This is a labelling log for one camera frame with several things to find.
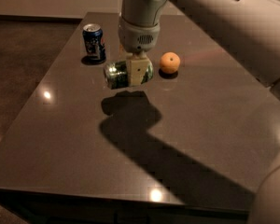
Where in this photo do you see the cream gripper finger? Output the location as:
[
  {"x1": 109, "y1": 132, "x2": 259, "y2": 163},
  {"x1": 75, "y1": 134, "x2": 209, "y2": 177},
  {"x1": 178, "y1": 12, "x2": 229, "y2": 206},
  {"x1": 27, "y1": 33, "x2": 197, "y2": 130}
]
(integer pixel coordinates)
[{"x1": 126, "y1": 56, "x2": 149, "y2": 87}]

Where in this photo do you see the green soda can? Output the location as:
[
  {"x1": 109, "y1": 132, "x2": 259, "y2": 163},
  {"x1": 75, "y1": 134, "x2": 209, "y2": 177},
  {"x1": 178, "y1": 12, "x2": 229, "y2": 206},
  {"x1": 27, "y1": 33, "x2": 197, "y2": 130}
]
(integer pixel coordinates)
[{"x1": 104, "y1": 61, "x2": 154, "y2": 90}]

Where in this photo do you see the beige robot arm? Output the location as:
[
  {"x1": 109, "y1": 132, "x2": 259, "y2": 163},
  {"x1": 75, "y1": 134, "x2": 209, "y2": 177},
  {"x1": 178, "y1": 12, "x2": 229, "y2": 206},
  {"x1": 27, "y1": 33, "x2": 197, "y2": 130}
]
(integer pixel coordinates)
[{"x1": 119, "y1": 0, "x2": 280, "y2": 101}]

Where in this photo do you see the blue soda can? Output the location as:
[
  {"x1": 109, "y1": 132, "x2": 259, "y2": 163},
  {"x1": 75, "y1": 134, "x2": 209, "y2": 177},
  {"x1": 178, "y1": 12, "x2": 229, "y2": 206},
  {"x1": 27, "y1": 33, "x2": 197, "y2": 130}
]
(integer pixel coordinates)
[{"x1": 82, "y1": 23, "x2": 106, "y2": 63}]

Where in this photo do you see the orange fruit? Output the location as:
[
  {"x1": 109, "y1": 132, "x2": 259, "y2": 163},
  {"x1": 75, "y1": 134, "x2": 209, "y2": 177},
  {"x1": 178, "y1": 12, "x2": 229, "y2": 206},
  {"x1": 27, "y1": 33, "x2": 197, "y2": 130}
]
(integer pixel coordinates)
[{"x1": 160, "y1": 52, "x2": 181, "y2": 75}]

